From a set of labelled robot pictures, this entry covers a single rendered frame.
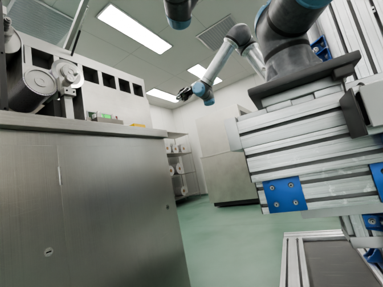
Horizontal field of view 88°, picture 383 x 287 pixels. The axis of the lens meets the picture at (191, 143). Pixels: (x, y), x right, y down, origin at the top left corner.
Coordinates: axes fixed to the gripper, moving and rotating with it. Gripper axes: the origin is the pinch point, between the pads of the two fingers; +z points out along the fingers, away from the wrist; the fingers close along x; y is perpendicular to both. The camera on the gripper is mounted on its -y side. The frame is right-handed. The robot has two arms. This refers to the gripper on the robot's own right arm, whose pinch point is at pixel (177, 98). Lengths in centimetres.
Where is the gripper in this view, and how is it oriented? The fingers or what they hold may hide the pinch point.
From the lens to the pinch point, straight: 158.9
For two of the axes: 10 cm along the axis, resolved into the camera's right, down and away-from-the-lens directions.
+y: -4.4, 5.9, -6.8
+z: -7.1, 2.3, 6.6
